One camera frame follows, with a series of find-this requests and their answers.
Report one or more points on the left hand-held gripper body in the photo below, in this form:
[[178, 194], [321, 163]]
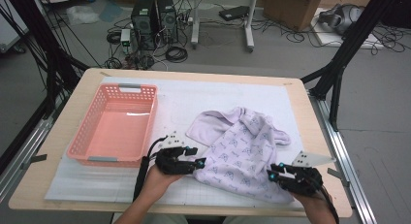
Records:
[[173, 161]]

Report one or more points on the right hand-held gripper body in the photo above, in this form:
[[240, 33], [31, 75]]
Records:
[[303, 182]]

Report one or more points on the lilac printed towel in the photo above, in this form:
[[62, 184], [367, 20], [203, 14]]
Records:
[[239, 153]]

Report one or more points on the pink plastic basket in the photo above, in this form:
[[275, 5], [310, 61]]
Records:
[[119, 133]]

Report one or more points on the person's right hand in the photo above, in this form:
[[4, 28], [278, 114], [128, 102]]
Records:
[[310, 203]]

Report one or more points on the person's left hand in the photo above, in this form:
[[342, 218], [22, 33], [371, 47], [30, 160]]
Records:
[[156, 185]]

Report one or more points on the white foam mat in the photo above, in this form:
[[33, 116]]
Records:
[[194, 94]]

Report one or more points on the white power adapter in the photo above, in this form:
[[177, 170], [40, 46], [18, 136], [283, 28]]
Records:
[[125, 38]]

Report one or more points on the black computer tower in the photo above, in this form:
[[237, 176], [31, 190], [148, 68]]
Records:
[[143, 23], [168, 20]]

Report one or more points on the white-legged desk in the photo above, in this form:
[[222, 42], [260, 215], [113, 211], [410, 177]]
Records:
[[248, 26]]

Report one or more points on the white floor board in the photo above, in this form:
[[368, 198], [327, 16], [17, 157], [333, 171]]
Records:
[[326, 38]]

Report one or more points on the black flat device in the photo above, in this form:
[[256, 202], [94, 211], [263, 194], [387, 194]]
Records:
[[234, 13]]

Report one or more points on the open cardboard box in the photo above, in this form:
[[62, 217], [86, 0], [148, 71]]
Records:
[[290, 10]]

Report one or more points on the blue sheet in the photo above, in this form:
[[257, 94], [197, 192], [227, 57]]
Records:
[[111, 11]]

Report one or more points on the grey backpack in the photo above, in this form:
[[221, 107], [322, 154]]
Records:
[[342, 18]]

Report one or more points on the clear plastic bag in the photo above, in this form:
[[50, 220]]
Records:
[[82, 14]]

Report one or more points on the grey metal bracket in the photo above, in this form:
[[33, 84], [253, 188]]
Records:
[[337, 175], [37, 158]]

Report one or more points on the aluminium rail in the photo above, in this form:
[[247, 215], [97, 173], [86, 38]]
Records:
[[342, 153], [25, 146]]

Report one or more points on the black frame post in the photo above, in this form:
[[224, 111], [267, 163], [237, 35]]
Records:
[[355, 33], [42, 33]]

